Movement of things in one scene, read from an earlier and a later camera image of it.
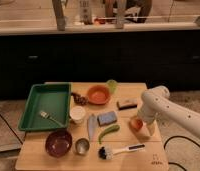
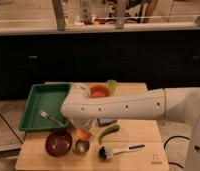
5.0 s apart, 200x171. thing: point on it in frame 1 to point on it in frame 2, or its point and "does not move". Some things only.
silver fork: [45, 114] does not move
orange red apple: [135, 124] to [83, 135]
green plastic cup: [112, 85] does not move
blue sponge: [106, 118] does not move
